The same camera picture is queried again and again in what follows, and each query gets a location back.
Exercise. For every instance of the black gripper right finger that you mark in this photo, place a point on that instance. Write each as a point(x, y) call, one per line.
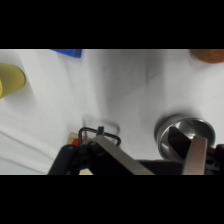
point(199, 156)

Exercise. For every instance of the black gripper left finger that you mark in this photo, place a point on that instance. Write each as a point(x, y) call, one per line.
point(113, 153)

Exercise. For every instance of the round metal bowl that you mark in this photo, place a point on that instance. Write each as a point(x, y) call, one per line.
point(200, 128)

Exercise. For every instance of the orange-brown round object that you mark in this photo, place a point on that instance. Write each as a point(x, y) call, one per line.
point(208, 55)

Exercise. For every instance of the blue block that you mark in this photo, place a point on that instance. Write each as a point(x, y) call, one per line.
point(68, 52)

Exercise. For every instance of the yellow cup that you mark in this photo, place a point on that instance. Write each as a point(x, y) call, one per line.
point(10, 80)

